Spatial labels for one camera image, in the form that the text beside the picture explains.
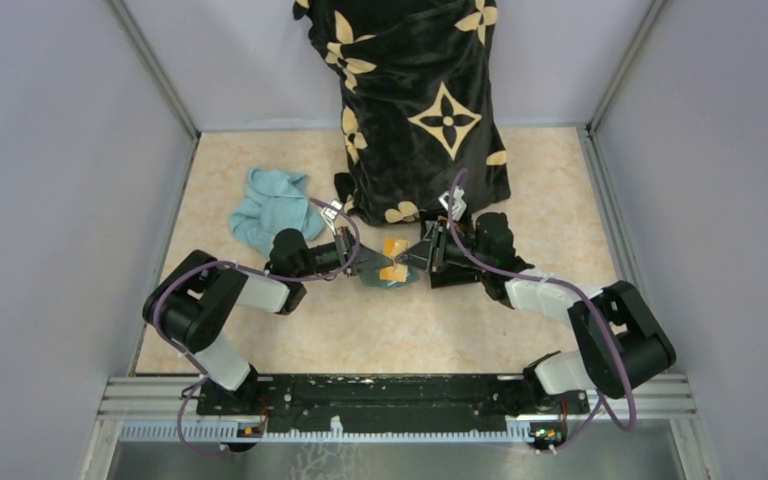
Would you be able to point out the light blue cloth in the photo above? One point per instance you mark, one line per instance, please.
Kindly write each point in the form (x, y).
(273, 200)

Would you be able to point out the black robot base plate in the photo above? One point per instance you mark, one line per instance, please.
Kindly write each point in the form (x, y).
(398, 420)

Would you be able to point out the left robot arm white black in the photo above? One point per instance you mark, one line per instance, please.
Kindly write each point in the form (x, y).
(190, 308)

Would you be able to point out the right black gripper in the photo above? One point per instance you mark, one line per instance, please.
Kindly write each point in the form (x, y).
(414, 256)

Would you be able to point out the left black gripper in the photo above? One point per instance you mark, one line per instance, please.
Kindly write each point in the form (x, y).
(345, 240)

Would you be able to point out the aluminium frame rail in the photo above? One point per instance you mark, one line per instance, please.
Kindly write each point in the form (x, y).
(297, 394)

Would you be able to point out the white slotted cable duct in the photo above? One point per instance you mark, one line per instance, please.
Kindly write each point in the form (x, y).
(226, 431)

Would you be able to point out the black beige flower-patterned blanket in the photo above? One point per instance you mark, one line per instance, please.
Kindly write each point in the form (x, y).
(416, 102)

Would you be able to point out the black card tray box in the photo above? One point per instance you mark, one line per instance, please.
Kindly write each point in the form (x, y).
(450, 267)

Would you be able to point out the orange credit card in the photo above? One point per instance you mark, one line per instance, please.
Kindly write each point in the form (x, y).
(394, 255)

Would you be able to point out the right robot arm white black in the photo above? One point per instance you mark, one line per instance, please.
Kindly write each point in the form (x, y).
(620, 343)

